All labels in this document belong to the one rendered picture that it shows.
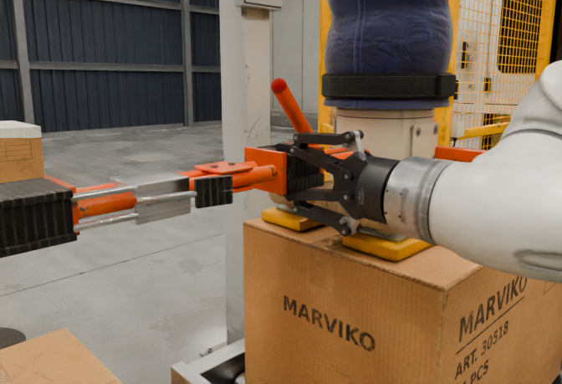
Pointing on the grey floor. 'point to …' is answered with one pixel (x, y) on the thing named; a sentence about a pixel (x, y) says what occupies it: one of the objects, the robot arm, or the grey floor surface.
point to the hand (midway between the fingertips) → (278, 168)
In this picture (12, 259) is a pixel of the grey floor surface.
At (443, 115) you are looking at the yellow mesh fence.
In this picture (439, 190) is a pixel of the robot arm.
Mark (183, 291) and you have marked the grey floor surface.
